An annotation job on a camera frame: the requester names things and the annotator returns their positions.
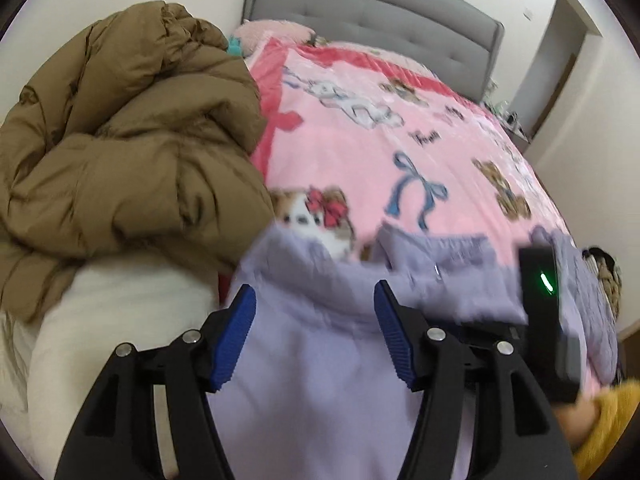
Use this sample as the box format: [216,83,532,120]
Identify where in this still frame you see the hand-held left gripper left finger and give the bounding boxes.
[52,284,258,480]

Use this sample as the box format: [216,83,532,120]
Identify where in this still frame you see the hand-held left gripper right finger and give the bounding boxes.
[374,280,576,480]

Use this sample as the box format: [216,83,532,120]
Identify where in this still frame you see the lavender puffer jacket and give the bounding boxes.
[207,225,532,480]

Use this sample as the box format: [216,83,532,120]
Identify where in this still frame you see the person's right forearm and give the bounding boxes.
[554,380,640,480]

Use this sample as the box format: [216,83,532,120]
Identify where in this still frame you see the purple knit sweater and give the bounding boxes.
[530,226,622,387]

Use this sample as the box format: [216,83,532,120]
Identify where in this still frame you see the cream white duvet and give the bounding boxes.
[0,255,222,463]

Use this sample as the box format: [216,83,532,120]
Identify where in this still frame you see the pink printed blanket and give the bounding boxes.
[249,40,603,397]

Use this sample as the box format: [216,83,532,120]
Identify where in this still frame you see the white nightstand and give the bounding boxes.
[482,100,530,142]

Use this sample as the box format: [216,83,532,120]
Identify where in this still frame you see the brown puffer jacket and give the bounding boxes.
[0,2,275,322]

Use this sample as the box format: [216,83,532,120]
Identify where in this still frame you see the pink plush pillow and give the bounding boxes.
[232,20,314,57]

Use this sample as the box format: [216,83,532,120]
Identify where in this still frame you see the grey upholstered bed headboard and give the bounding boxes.
[242,0,505,107]

